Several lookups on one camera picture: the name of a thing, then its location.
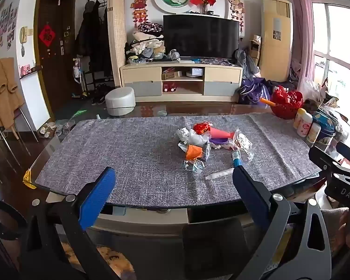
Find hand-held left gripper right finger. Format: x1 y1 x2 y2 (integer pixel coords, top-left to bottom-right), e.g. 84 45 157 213
232 165 333 280

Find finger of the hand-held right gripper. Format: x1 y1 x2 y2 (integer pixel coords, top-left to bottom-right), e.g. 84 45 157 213
308 146 350 181
335 141 350 167

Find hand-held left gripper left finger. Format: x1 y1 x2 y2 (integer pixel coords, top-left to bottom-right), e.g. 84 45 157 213
26 166 120 280

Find purple plastic bowl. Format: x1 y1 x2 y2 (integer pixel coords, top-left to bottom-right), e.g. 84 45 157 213
208 138 229 149

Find clear blister pack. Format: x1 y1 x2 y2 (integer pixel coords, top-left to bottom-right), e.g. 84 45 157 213
183 160 206 173

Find blue round tin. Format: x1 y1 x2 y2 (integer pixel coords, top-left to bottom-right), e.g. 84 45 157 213
312 111 337 152

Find small white bottle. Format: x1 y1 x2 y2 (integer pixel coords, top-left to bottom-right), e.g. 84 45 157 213
306 122 321 144

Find white tube wrapper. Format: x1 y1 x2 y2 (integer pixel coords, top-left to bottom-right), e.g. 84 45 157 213
205 168 236 180

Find white printed lotion bottle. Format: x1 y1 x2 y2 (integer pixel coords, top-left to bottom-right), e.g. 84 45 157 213
297 111 313 137

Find blue-tipped plastic tube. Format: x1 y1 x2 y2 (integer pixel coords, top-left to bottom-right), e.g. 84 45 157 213
232 150 244 168

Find yellow-capped lotion bottle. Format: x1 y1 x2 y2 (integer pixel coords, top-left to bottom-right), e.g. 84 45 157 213
293 108 307 129

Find grey woven table mat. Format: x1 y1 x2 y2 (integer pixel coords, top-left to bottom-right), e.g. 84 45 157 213
35 112 321 209

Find clear plastic wrapper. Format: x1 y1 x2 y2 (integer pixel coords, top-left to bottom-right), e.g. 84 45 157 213
229 130 255 164

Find clear plastic bags pile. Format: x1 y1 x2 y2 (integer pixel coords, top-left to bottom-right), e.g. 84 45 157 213
302 79 347 114

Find black chair back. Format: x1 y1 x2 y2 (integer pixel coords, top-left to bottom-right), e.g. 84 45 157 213
182 217 253 280

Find pink plastic horn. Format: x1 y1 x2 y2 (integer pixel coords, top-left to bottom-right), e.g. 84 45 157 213
208 127 237 140

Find red plastic basket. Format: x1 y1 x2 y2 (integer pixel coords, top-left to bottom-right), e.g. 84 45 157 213
270 86 304 120

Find orange wrapper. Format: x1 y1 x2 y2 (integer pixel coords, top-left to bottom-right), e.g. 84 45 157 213
185 144 204 161

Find yellow corner guard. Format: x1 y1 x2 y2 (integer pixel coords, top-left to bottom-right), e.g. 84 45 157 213
23 171 37 189

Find red foil wrapper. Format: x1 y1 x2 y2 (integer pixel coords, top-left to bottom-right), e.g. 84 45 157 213
192 122 212 135

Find white plastic bag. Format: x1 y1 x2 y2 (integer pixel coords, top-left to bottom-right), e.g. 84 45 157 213
176 127 207 148

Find pile of slippers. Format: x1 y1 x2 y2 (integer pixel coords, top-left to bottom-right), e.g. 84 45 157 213
39 119 76 139

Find purple bag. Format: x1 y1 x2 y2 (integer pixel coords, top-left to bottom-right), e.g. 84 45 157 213
238 77 276 105

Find white round stool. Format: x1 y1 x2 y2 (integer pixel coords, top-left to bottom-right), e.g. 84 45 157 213
104 87 136 116

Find window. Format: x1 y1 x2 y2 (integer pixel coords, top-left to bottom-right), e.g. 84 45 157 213
306 0 350 105

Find black shoes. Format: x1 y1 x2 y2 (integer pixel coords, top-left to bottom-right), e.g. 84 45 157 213
91 84 114 105

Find metal chair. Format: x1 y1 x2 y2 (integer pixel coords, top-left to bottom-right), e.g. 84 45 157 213
0 105 38 164

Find white board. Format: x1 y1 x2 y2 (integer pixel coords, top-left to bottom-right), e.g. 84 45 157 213
20 69 51 132

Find beige standing air conditioner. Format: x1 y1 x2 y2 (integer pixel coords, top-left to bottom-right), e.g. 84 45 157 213
259 0 294 82

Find grey jacket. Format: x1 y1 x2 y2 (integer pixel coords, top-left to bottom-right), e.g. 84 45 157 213
233 49 261 76

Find pink curtain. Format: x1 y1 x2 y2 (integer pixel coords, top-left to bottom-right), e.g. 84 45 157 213
287 0 315 94

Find cardboard box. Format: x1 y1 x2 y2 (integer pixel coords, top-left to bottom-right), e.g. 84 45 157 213
249 34 261 66

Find beige television cabinet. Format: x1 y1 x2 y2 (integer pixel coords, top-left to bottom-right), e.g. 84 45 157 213
120 60 243 98

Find brown wooden door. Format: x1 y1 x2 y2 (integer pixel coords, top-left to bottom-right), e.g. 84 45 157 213
33 0 76 113

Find flat box on shelf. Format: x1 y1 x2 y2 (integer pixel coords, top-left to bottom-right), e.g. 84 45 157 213
162 69 183 81

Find brown coat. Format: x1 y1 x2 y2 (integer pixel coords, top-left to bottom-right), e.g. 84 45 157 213
0 58 24 129

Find pile of clothes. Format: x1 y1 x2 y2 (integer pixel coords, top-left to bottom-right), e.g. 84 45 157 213
125 22 181 65

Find dark hanging coats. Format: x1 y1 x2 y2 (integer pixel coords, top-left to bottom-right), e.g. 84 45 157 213
75 0 111 76

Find black television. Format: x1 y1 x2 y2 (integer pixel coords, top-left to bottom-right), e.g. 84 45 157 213
163 14 240 59

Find beige folding screen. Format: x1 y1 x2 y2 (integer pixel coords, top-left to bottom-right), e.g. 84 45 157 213
106 0 128 87

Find red diamond door decoration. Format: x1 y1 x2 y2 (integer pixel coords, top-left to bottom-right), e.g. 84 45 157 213
38 25 55 48

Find pink hanging ornament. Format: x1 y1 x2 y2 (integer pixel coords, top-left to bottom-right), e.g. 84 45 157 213
228 0 245 34

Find red fish hanging ornament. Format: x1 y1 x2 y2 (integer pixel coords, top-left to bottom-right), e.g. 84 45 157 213
131 0 150 28

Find black cable loop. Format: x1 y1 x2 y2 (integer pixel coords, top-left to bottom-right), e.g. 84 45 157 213
0 194 28 241

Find wall photo collage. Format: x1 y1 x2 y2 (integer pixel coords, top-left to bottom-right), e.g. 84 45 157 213
0 1 18 62

